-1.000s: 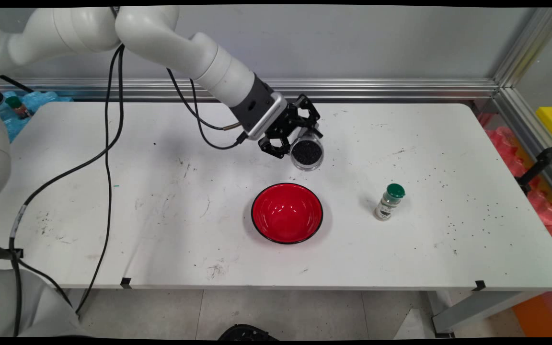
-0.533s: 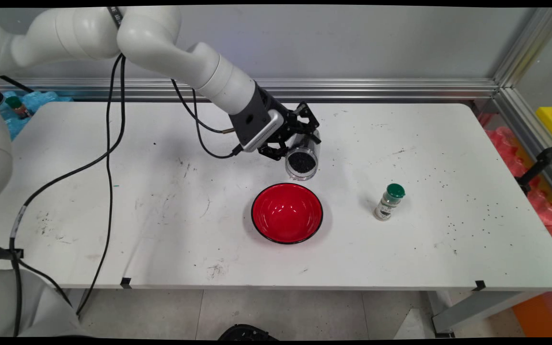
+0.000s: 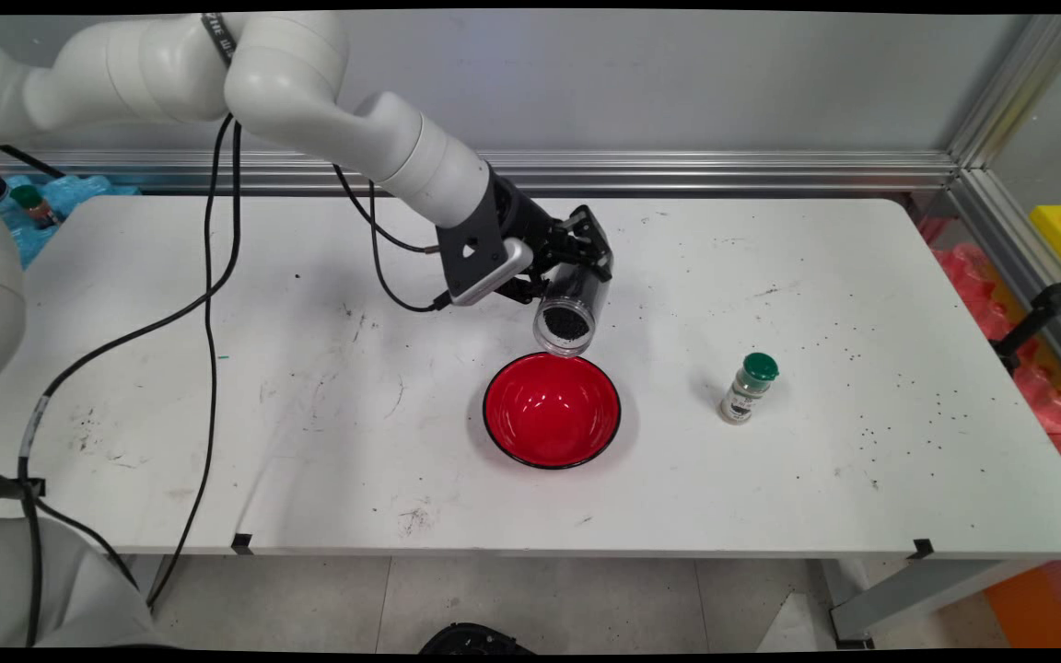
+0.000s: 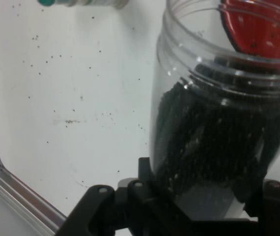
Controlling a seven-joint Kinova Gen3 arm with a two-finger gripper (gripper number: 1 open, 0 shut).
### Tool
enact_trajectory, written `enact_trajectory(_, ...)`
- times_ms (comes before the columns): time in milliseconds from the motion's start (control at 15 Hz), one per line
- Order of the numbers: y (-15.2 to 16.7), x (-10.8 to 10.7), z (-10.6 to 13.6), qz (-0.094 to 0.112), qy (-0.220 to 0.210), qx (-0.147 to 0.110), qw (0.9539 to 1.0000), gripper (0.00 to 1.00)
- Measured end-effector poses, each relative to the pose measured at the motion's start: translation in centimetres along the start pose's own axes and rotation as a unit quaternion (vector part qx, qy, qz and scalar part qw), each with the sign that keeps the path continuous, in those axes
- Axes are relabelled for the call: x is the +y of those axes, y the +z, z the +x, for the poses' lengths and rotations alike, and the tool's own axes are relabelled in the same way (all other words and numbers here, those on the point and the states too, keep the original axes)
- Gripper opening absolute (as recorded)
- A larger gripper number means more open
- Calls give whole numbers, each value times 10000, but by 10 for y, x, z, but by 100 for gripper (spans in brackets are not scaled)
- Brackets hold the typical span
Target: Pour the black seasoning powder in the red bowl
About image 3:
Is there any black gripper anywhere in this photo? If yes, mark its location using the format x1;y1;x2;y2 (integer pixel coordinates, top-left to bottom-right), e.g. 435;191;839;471
490;173;614;307

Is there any clear jar with black seeds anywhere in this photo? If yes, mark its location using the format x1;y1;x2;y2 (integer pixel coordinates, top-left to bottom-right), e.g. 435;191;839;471
532;261;612;358

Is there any red bowl with black rim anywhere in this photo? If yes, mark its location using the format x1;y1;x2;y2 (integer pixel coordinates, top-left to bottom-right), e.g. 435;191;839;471
482;351;623;471

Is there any spice shaker with green cap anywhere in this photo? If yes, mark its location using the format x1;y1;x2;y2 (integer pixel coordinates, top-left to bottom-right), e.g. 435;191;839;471
718;352;780;425

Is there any black object on floor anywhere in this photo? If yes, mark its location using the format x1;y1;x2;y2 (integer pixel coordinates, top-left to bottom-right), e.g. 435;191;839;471
418;622;536;655

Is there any red plastic bag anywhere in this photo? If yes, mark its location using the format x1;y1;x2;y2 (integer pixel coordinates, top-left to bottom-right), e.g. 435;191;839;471
917;216;1061;503

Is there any grey table leg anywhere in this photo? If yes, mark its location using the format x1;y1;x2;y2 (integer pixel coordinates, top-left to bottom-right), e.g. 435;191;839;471
821;555;1047;648

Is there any black stand pole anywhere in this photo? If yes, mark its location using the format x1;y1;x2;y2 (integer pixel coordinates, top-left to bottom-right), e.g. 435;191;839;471
991;258;1061;374

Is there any blue plastic bag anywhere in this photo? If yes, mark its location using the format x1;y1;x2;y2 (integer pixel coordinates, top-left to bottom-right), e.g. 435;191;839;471
0;175;140;270

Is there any small bottle with green cap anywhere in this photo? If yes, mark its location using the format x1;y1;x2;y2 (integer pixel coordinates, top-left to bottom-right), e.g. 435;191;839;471
10;184;58;230

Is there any orange floor mat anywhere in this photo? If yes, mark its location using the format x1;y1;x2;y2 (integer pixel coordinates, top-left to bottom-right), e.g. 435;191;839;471
984;552;1061;648

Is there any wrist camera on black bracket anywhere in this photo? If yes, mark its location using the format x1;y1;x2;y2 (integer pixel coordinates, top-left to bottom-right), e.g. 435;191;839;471
437;170;533;308

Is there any horizontal aluminium frame rail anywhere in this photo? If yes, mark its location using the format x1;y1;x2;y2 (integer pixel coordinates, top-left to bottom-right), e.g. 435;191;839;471
0;150;960;196

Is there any thin black cable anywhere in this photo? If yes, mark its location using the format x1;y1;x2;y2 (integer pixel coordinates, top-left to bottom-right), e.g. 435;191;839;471
29;115;444;611

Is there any black velcro strap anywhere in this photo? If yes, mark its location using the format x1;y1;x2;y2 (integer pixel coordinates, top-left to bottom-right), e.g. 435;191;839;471
202;13;238;67
0;462;47;502

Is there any side aluminium frame rail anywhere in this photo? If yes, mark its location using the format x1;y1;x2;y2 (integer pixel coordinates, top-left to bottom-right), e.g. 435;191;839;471
947;169;1061;401

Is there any upright aluminium frame post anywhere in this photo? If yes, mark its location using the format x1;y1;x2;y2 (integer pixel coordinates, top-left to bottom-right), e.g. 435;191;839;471
947;14;1061;169

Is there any black background cable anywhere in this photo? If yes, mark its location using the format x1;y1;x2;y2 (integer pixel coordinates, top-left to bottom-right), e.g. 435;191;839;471
0;145;66;180

